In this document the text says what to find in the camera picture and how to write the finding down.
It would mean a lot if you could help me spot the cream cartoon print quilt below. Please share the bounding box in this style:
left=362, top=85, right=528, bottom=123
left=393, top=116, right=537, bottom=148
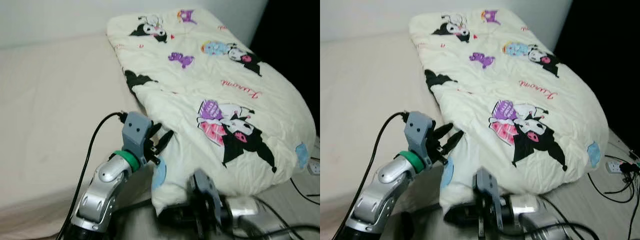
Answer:
left=106, top=7, right=317, bottom=216
left=409, top=7, right=610, bottom=213

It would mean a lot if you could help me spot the bed with cream sheet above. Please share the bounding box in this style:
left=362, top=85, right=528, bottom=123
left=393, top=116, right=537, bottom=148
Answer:
left=0, top=33, right=161, bottom=240
left=320, top=31, right=451, bottom=236

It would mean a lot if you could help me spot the tall black cabinet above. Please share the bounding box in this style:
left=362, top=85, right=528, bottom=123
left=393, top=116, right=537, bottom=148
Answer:
left=249, top=0, right=320, bottom=138
left=552, top=0, right=640, bottom=146

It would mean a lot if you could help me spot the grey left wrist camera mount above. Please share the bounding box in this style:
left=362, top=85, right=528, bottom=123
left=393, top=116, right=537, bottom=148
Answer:
left=405, top=111, right=433, bottom=161
left=121, top=111, right=153, bottom=158

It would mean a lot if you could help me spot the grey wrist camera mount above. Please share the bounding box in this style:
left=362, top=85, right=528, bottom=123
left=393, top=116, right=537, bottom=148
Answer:
left=405, top=111, right=433, bottom=161
left=189, top=168, right=223, bottom=237
left=472, top=167, right=506, bottom=238
left=121, top=111, right=153, bottom=158

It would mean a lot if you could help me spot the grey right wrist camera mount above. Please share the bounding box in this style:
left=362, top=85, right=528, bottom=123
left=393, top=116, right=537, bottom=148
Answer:
left=472, top=167, right=506, bottom=238
left=189, top=168, right=223, bottom=237

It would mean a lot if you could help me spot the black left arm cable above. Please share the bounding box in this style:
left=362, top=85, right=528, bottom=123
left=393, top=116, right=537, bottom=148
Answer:
left=57, top=111, right=128, bottom=240
left=332, top=111, right=412, bottom=240

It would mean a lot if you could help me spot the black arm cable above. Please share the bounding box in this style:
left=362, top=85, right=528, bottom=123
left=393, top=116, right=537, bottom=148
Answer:
left=215, top=197, right=320, bottom=240
left=57, top=111, right=128, bottom=240
left=495, top=195, right=601, bottom=240
left=332, top=111, right=412, bottom=240

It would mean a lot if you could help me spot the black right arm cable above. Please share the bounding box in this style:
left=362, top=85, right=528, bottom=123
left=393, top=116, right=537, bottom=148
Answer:
left=215, top=197, right=320, bottom=240
left=495, top=195, right=601, bottom=240

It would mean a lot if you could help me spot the black floor cable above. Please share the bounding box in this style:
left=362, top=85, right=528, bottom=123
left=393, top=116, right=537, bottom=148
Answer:
left=289, top=177, right=320, bottom=206
left=587, top=142, right=640, bottom=240

